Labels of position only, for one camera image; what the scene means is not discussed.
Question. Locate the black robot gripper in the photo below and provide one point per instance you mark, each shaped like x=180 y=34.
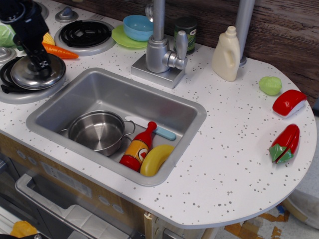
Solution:
x=30 y=29

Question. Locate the steel pot lid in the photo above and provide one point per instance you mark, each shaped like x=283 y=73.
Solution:
x=25 y=78

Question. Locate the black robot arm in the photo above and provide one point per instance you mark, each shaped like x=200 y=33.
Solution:
x=9 y=7

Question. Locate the small steel pot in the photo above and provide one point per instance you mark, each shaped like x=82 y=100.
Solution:
x=100 y=131

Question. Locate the orange toy carrot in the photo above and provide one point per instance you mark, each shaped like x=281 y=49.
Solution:
x=60 y=52

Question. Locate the yellow toy corn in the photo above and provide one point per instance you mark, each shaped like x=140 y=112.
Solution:
x=48 y=39

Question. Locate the grey left stove knob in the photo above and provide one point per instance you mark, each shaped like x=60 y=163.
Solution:
x=6 y=54

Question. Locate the grey stove knob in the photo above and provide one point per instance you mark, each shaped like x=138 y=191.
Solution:
x=6 y=54
x=66 y=15

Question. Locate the front left black stove burner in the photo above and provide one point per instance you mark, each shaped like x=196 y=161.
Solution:
x=13 y=94

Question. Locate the black stove burner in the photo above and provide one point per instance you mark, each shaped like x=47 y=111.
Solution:
x=13 y=94
x=85 y=37
x=43 y=9

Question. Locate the green toy cabbage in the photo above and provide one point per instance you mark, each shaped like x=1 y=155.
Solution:
x=6 y=35

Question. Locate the back left black stove burner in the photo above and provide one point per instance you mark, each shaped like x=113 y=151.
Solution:
x=43 y=9

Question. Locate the back right black stove burner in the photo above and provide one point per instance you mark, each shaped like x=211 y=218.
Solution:
x=85 y=37

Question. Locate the green toy plate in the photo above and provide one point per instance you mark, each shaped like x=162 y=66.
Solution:
x=120 y=37

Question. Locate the blue toy bowl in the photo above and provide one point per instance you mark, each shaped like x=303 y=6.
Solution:
x=138 y=27

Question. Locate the silver toy faucet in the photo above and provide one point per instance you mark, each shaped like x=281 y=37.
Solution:
x=160 y=64

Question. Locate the red toy ketchup bottle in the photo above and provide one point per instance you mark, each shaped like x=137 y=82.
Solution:
x=138 y=148

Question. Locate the white blue toy knife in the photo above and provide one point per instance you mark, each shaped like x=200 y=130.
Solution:
x=159 y=130

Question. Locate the yellow toy banana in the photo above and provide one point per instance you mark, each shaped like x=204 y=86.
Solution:
x=154 y=159

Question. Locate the dark green can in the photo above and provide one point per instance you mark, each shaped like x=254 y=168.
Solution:
x=189 y=25

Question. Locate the yellow object lower left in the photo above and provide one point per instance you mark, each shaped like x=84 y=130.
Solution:
x=22 y=229

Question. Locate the cream toy detergent bottle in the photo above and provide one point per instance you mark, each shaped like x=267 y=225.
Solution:
x=226 y=57

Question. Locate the grey metal pole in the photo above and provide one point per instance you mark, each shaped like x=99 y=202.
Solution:
x=243 y=20

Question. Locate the light green toy lettuce piece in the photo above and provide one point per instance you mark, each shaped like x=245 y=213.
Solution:
x=270 y=85

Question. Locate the red white toy sushi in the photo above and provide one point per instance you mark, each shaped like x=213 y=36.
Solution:
x=289 y=103

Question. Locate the red toy chili pepper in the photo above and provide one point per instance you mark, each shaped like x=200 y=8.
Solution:
x=285 y=145

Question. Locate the grey oven door handle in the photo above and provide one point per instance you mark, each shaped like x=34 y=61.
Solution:
x=67 y=220

